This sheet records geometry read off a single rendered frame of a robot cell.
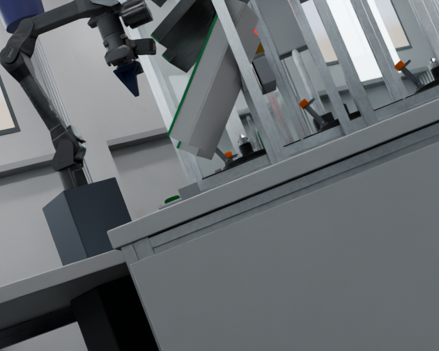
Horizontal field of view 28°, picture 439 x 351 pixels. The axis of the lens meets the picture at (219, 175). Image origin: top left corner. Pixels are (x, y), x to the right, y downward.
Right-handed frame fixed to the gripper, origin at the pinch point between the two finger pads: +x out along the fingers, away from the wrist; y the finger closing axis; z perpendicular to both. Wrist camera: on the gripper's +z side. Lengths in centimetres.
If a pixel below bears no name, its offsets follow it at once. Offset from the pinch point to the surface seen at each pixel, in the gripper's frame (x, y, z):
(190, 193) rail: 31.4, -12.1, 4.1
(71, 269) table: 40, -47, -18
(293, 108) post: 16.2, 22.9, 34.8
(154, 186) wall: -81, 716, -77
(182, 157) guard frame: 7, 87, 0
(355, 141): 40, -70, 34
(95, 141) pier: -137, 656, -110
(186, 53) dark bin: 5.2, -24.6, 14.8
